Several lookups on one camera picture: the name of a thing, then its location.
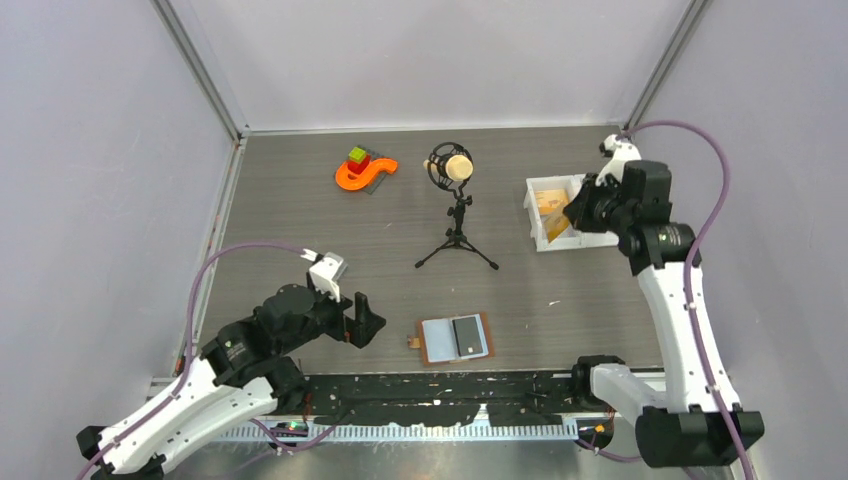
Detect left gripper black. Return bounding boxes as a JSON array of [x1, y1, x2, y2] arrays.
[[278, 277, 386, 356]]

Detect orange VIP credit card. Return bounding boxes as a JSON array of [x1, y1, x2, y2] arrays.
[[542, 210, 571, 243]]

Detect brown card holder wallet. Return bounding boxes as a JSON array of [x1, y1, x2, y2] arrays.
[[407, 312, 495, 366]]

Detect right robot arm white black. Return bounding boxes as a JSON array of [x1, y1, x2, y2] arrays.
[[564, 160, 765, 468]]

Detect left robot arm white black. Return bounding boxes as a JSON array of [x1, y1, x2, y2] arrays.
[[77, 284, 387, 479]]

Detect orange card in box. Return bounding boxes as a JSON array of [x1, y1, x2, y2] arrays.
[[534, 188, 570, 217]]

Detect white two-compartment box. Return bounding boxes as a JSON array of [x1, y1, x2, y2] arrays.
[[523, 174, 618, 252]]

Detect orange curved plastic piece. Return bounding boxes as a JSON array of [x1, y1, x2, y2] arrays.
[[335, 158, 398, 191]]

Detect red toy block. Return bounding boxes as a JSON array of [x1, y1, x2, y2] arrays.
[[346, 154, 371, 175]]

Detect green toy block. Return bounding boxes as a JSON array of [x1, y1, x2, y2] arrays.
[[348, 147, 370, 165]]

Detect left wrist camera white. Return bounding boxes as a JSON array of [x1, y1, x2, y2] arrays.
[[301, 249, 347, 303]]

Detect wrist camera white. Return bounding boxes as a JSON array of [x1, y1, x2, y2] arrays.
[[301, 249, 347, 303], [595, 134, 642, 186]]

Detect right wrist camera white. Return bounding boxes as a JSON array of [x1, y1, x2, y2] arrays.
[[595, 134, 642, 186]]

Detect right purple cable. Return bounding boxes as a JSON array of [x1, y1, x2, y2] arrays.
[[576, 119, 760, 480]]

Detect purple cable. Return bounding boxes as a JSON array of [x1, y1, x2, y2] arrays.
[[576, 119, 760, 480], [76, 241, 346, 480]]

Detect beige microphone in shock mount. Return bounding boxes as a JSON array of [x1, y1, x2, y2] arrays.
[[423, 141, 474, 197]]

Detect grey toy base plate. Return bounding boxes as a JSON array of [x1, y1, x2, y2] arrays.
[[342, 146, 398, 194]]

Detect aluminium front rail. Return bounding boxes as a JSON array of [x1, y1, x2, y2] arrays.
[[140, 374, 664, 444]]

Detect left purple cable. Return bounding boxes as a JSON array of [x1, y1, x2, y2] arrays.
[[76, 241, 346, 480]]

